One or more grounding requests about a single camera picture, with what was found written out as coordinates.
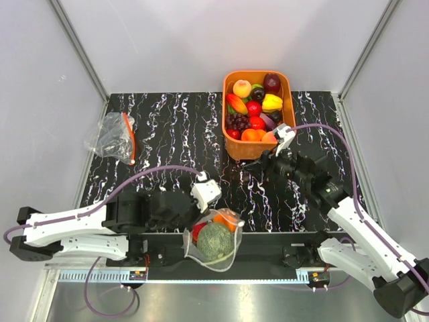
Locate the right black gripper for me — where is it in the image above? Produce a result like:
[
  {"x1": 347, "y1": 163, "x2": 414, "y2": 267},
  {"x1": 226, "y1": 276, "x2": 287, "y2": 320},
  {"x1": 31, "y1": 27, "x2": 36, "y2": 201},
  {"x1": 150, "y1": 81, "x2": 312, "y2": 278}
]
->
[{"x1": 243, "y1": 142, "x2": 311, "y2": 187}]

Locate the red pomegranate fruit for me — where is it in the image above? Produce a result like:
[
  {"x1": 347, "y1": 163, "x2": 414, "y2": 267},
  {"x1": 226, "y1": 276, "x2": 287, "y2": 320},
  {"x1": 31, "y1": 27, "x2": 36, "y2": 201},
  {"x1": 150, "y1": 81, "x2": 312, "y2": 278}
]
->
[{"x1": 192, "y1": 222, "x2": 207, "y2": 241}]

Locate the orange bell pepper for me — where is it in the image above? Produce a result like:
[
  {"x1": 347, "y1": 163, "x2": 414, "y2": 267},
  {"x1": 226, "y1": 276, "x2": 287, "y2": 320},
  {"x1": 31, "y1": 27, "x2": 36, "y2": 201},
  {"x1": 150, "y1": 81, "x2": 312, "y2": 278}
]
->
[{"x1": 212, "y1": 214, "x2": 238, "y2": 233}]

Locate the polka dot zip bag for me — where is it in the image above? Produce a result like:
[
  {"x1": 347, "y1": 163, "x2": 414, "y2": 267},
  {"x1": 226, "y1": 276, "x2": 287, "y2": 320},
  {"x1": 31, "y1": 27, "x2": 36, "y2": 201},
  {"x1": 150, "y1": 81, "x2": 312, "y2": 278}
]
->
[{"x1": 182, "y1": 208, "x2": 244, "y2": 273}]

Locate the green netted melon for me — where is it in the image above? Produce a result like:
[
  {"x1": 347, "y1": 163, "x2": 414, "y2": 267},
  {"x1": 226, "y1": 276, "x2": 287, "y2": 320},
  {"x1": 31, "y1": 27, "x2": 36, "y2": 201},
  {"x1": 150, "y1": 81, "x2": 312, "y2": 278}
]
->
[{"x1": 197, "y1": 223, "x2": 235, "y2": 261}]

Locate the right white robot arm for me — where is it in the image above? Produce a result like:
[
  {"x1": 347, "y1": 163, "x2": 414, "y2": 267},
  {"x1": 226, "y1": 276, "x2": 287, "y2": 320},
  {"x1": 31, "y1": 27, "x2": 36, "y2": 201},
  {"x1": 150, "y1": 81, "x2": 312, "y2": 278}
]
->
[{"x1": 244, "y1": 150, "x2": 428, "y2": 319}]

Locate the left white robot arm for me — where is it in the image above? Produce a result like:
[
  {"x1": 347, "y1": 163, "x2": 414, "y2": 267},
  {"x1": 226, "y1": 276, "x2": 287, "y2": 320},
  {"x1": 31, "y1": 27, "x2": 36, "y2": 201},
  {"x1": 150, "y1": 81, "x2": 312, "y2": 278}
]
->
[{"x1": 9, "y1": 191, "x2": 208, "y2": 266}]

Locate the crumpled orange zip bag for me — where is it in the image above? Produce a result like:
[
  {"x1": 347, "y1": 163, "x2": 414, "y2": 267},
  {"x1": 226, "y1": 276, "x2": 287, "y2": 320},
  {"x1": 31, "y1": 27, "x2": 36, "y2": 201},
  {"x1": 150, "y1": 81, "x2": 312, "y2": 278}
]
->
[{"x1": 84, "y1": 112, "x2": 137, "y2": 166}]

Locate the orange plastic basket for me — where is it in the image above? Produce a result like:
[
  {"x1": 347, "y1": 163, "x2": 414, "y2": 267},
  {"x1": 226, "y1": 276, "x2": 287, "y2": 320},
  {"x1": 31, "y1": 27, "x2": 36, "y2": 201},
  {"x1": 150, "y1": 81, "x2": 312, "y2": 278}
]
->
[{"x1": 222, "y1": 70, "x2": 296, "y2": 161}]

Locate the pink orange peach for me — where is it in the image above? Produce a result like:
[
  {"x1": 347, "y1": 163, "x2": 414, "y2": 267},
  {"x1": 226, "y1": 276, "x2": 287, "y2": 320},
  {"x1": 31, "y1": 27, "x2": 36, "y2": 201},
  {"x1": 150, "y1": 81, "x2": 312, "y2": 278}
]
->
[{"x1": 261, "y1": 131, "x2": 278, "y2": 144}]

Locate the orange tangerine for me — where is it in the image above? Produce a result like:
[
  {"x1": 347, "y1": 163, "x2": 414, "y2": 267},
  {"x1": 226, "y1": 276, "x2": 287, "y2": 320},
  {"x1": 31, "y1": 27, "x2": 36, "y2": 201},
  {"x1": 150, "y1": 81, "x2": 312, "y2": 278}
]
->
[{"x1": 241, "y1": 128, "x2": 266, "y2": 142}]

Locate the red tomato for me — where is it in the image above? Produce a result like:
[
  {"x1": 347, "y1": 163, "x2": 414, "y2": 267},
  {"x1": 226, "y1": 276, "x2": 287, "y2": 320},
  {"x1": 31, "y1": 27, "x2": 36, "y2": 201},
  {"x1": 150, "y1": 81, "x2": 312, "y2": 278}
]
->
[{"x1": 249, "y1": 116, "x2": 265, "y2": 130}]

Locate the purple eggplant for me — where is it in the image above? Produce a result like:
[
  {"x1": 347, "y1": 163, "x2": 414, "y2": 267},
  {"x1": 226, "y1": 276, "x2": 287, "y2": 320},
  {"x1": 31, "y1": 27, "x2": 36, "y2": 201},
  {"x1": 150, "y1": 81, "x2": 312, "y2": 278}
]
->
[{"x1": 259, "y1": 113, "x2": 283, "y2": 131}]

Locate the small red cherry fruit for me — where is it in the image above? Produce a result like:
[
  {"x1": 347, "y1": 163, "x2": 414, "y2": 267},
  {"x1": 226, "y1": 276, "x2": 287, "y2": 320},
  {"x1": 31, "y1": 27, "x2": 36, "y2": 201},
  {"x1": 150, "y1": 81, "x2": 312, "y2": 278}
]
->
[{"x1": 227, "y1": 129, "x2": 241, "y2": 140}]

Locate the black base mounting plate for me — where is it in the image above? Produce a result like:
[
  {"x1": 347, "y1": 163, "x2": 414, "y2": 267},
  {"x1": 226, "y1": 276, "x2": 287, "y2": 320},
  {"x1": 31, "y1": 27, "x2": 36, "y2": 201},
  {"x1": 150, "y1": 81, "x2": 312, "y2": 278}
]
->
[{"x1": 106, "y1": 232, "x2": 326, "y2": 282}]

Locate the purple grape bunch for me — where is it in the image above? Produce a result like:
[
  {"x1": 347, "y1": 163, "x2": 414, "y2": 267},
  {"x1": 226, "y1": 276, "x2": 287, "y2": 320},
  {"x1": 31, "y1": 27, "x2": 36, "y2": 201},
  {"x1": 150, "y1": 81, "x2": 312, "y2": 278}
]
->
[{"x1": 226, "y1": 113, "x2": 251, "y2": 133}]

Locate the small red round fruit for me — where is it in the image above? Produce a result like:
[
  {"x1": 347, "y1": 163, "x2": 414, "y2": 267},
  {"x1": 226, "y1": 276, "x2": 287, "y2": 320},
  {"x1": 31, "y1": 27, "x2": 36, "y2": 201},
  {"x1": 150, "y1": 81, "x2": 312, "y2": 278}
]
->
[{"x1": 245, "y1": 101, "x2": 262, "y2": 117}]

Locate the yellow bell pepper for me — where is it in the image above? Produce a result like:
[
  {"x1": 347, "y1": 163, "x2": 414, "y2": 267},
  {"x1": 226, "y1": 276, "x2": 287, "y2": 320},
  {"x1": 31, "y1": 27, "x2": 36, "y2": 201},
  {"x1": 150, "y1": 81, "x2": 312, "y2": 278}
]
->
[{"x1": 261, "y1": 94, "x2": 283, "y2": 113}]

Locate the red yellow mango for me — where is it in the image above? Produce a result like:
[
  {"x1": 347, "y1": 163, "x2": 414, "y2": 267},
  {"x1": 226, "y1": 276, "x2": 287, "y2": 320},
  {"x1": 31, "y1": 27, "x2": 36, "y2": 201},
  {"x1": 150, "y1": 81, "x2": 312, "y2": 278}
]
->
[{"x1": 225, "y1": 93, "x2": 248, "y2": 115}]

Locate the dark purple plum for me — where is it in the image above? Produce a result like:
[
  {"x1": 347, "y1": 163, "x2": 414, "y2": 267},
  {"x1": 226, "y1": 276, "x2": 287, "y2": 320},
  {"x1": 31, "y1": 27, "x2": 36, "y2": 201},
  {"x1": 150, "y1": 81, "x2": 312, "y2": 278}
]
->
[{"x1": 250, "y1": 87, "x2": 265, "y2": 103}]

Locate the yellow red peach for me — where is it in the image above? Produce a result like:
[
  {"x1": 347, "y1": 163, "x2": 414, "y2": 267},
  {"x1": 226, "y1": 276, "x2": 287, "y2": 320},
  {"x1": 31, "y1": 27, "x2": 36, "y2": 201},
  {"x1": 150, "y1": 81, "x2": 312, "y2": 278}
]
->
[{"x1": 233, "y1": 80, "x2": 252, "y2": 99}]

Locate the dark red apple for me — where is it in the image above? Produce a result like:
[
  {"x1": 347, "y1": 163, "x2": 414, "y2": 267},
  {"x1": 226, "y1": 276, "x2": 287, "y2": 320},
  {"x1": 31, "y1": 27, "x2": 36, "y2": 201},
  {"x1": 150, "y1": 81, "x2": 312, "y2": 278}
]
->
[{"x1": 263, "y1": 73, "x2": 282, "y2": 94}]

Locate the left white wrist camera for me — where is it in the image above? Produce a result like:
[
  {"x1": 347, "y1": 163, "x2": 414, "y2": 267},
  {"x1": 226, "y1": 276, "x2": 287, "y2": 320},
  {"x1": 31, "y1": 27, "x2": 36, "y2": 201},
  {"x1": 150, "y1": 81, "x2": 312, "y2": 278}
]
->
[{"x1": 190, "y1": 180, "x2": 222, "y2": 213}]

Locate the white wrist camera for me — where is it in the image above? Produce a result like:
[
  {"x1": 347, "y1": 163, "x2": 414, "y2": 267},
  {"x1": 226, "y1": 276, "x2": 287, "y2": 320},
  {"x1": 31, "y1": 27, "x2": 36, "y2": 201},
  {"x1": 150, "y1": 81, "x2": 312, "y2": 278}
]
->
[
  {"x1": 190, "y1": 180, "x2": 222, "y2": 213},
  {"x1": 273, "y1": 123, "x2": 296, "y2": 156}
]

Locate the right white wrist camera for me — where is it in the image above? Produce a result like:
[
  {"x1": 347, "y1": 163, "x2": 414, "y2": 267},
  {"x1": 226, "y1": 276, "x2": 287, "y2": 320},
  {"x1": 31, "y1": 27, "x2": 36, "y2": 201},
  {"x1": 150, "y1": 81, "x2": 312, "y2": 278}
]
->
[{"x1": 273, "y1": 123, "x2": 296, "y2": 156}]

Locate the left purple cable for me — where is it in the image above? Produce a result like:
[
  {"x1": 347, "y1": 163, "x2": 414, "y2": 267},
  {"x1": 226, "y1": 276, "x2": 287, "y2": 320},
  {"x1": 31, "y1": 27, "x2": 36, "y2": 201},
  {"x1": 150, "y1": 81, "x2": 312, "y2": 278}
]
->
[{"x1": 3, "y1": 165, "x2": 207, "y2": 244}]

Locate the purple cable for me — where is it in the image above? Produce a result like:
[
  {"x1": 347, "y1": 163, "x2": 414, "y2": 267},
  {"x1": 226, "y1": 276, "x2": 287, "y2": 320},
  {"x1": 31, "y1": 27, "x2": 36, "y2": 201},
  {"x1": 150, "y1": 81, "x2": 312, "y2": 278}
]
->
[
  {"x1": 3, "y1": 165, "x2": 207, "y2": 244},
  {"x1": 286, "y1": 123, "x2": 429, "y2": 316}
]

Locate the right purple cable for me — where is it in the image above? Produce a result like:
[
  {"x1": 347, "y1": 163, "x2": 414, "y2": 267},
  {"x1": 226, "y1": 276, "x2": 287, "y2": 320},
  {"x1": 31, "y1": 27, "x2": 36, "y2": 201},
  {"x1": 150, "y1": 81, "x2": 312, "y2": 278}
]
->
[{"x1": 286, "y1": 123, "x2": 429, "y2": 316}]

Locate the white slotted cable duct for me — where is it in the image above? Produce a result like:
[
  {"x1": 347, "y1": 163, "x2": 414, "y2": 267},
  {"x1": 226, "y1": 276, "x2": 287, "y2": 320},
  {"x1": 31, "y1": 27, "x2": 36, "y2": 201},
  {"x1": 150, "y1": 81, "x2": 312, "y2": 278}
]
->
[{"x1": 58, "y1": 270, "x2": 147, "y2": 283}]

